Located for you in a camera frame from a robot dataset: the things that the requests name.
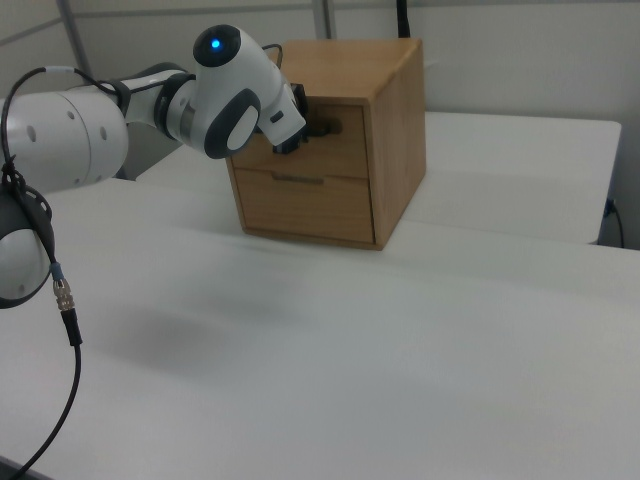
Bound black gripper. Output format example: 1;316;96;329
270;82;314;157

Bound black drawer handle bar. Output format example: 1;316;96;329
305;116;344;139

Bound wooden drawer with black handle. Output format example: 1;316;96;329
227;102;373;181

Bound wooden drawer with notch grip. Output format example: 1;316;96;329
232;167;377;246

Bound wooden two-drawer cabinet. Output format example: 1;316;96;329
225;38;428;252

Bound black vertical pole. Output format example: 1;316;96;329
395;0;414;40

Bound upright grey partition post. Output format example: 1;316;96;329
314;0;334;42

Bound slanted grey partition post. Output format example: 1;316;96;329
56;0;95;77

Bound black robot cable with connector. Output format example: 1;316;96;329
0;65;132;480

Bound black wall power cable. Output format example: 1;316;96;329
604;197;627;249

